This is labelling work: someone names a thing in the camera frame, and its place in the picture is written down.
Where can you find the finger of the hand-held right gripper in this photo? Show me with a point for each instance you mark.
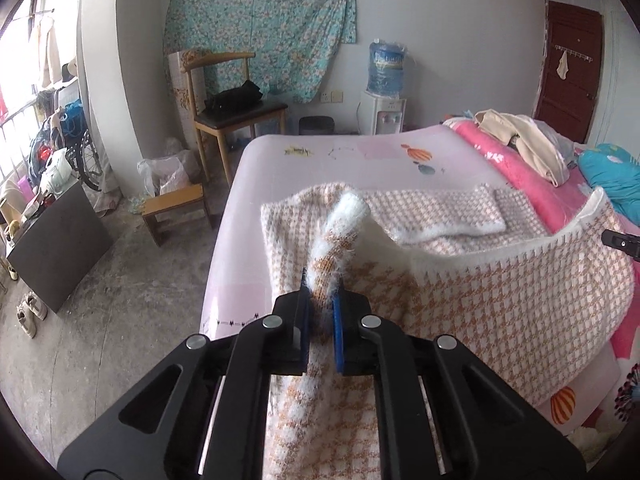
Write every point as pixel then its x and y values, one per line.
pixel 622 244

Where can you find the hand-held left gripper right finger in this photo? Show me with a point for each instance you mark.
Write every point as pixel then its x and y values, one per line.
pixel 340 335

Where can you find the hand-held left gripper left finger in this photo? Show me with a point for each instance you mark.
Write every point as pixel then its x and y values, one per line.
pixel 300 330

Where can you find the beige white houndstooth sweater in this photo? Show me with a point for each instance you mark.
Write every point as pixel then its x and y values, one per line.
pixel 500 300

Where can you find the beige clothes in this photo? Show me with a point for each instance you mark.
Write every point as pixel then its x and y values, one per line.
pixel 535 150

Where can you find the teal pillow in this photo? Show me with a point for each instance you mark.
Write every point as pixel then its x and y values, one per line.
pixel 610 180

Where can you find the clear plastic bag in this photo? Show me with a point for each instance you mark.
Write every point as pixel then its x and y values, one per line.
pixel 560 147

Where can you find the pink floral blanket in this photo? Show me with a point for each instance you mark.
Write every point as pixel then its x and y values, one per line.
pixel 500 160

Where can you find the dark red door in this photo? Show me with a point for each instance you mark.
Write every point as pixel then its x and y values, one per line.
pixel 570 95

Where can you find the pink bed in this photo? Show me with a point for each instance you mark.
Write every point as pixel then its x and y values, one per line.
pixel 280 170

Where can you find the small wooden stool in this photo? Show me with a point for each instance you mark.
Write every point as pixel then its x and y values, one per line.
pixel 175 205

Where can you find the white hanging cloth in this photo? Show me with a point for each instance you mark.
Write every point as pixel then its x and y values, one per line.
pixel 563 65

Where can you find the door hook rack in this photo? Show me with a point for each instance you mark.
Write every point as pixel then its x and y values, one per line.
pixel 575 51

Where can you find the black trash bin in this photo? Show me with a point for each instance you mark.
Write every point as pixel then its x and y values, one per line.
pixel 316 125

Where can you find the white plastic bag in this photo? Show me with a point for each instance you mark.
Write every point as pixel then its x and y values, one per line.
pixel 162 175

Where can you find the wooden chair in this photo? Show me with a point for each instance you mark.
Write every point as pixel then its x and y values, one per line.
pixel 235 120

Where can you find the white water dispenser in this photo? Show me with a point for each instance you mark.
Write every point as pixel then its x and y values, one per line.
pixel 385 112

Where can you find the black bag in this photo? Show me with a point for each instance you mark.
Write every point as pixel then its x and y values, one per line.
pixel 232 97

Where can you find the dark wooden board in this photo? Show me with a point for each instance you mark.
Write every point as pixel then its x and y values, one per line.
pixel 55 255

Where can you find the beige shoe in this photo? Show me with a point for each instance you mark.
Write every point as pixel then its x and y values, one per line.
pixel 37 306
pixel 26 324

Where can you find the wheelchair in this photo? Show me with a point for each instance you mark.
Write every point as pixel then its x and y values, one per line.
pixel 80 155

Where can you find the hanging beige garment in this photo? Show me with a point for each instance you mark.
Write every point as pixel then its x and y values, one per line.
pixel 44 50

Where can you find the white wall socket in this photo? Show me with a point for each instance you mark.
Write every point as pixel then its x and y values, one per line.
pixel 331 97

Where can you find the teal floral wall cloth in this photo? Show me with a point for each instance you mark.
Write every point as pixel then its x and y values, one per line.
pixel 260 20

